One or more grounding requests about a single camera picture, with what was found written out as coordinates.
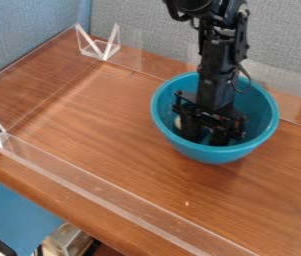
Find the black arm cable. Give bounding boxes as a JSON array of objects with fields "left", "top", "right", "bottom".
[{"left": 228, "top": 63, "right": 254, "bottom": 95}]

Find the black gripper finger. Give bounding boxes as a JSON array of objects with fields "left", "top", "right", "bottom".
[
  {"left": 179, "top": 113, "right": 202, "bottom": 143},
  {"left": 208, "top": 125, "right": 237, "bottom": 146}
]

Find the clear acrylic corner bracket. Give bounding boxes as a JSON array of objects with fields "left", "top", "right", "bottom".
[{"left": 74, "top": 23, "right": 120, "bottom": 61}]

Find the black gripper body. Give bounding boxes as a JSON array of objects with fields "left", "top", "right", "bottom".
[{"left": 171, "top": 90, "right": 247, "bottom": 140}]

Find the clear acrylic front barrier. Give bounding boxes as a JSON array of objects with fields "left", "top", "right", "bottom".
[{"left": 0, "top": 124, "right": 257, "bottom": 256}]

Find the toy mushroom brown cap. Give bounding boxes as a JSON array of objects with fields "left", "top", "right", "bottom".
[{"left": 174, "top": 116, "right": 182, "bottom": 130}]

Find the blue plastic bowl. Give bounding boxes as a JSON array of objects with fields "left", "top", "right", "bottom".
[{"left": 150, "top": 72, "right": 279, "bottom": 165}]

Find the metal frame under table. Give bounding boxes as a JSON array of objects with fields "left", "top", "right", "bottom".
[{"left": 33, "top": 223, "right": 92, "bottom": 256}]

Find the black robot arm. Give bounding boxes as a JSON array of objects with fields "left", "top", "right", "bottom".
[{"left": 162, "top": 0, "right": 250, "bottom": 146}]

